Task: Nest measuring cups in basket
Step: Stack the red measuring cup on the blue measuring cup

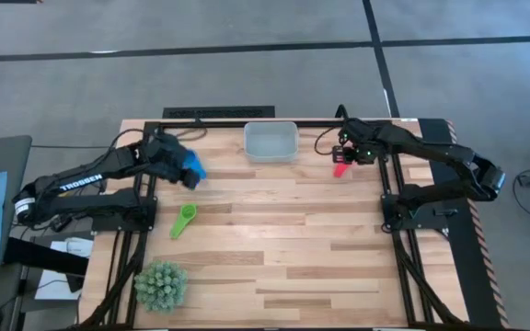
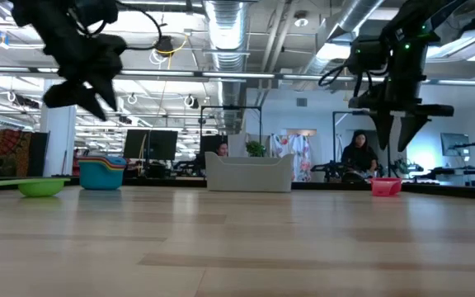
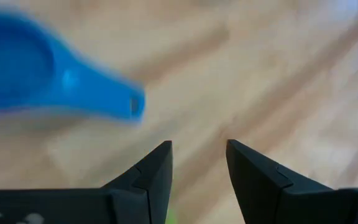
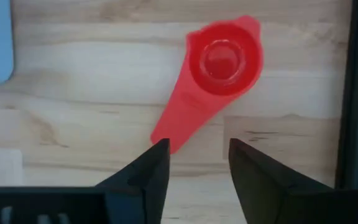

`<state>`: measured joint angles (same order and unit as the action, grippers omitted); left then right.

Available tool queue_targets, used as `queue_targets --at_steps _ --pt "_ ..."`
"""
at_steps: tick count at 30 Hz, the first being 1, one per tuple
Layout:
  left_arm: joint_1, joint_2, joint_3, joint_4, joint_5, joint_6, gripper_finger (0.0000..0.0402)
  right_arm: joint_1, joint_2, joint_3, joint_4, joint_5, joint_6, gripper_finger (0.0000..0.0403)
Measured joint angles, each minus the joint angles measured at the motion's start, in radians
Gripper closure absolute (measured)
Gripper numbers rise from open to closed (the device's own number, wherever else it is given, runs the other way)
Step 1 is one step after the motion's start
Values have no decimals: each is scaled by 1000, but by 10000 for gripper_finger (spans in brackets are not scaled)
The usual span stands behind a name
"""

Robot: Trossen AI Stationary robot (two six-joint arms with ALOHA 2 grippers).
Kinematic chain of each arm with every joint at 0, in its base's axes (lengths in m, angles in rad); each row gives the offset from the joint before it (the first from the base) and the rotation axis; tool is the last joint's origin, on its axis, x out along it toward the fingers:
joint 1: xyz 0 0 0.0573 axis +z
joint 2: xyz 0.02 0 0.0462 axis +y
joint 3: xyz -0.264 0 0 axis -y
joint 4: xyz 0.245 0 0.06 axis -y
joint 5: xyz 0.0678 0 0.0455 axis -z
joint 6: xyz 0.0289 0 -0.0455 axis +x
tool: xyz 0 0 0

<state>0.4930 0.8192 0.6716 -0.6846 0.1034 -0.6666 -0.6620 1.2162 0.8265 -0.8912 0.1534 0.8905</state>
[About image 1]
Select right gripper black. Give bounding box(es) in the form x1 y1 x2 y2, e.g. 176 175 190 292
331 118 381 166

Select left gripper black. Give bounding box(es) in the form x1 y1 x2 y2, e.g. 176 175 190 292
144 132 201 190

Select pink measuring cup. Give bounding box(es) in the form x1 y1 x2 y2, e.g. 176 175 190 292
332 149 353 179

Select blue measuring cup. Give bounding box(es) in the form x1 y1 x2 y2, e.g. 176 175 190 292
182 149 204 172

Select green measuring cup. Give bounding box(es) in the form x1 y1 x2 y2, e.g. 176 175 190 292
169 203 199 240

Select grey plastic basket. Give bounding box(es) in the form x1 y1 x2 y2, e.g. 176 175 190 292
243 120 300 164

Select black floor vent grille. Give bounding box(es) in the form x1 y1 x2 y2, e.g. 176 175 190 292
162 106 276 120

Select green artificial plant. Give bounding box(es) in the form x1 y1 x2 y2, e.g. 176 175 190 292
133 259 189 315

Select black bar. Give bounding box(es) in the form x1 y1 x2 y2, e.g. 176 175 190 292
5 237 90 277

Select white papers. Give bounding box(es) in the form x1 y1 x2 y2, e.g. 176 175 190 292
34 236 95 301

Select grey side table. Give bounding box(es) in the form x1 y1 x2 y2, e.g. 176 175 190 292
0 135 33 318

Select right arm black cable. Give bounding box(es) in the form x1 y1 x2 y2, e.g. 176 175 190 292
314 124 342 157

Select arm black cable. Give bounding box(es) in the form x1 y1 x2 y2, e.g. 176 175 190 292
314 124 342 157
103 124 209 157

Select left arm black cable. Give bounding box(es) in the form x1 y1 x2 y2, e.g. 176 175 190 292
103 124 209 157

